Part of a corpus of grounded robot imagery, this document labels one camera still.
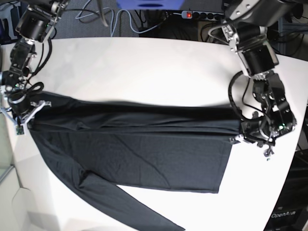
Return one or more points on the black OpenArm case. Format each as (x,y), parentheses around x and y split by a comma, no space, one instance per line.
(291,210)

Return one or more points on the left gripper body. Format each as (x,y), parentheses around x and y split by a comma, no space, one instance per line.
(256,133)

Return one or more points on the blue plastic box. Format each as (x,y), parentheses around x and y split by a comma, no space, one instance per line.
(150,4)

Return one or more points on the dark long-sleeve T-shirt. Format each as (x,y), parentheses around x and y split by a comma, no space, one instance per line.
(95,148)

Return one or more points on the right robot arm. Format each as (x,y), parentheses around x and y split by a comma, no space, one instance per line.
(35,26)

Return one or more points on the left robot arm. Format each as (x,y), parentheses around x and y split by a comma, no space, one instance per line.
(245,30)

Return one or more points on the white power strip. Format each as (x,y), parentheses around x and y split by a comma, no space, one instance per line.
(202,16)

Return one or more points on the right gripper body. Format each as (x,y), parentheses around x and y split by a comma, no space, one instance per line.
(22,110)

